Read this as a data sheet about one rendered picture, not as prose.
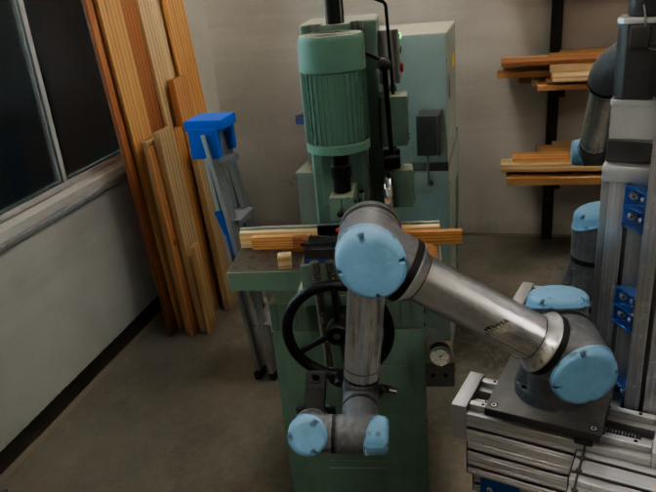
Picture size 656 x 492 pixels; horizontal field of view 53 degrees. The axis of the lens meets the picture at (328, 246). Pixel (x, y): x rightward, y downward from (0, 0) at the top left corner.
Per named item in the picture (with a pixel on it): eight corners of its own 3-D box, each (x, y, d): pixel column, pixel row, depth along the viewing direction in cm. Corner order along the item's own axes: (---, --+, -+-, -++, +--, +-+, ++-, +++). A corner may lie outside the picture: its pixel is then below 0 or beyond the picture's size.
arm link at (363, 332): (342, 184, 127) (334, 392, 146) (339, 202, 117) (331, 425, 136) (401, 185, 126) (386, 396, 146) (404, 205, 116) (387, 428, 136)
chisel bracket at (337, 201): (331, 225, 187) (328, 197, 184) (336, 209, 200) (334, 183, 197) (356, 225, 186) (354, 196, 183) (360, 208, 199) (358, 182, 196)
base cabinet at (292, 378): (294, 516, 217) (268, 332, 190) (316, 408, 270) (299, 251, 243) (430, 520, 211) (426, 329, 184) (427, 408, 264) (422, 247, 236)
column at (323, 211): (319, 253, 217) (297, 24, 189) (327, 227, 237) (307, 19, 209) (388, 251, 214) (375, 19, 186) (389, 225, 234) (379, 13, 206)
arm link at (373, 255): (610, 327, 123) (357, 191, 116) (640, 373, 109) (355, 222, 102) (571, 373, 128) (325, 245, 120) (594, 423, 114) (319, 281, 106)
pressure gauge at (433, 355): (429, 372, 182) (428, 347, 179) (429, 364, 185) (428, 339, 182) (452, 372, 181) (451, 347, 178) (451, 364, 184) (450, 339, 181)
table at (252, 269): (219, 307, 178) (216, 288, 176) (245, 261, 206) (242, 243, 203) (445, 304, 170) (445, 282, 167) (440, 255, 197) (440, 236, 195)
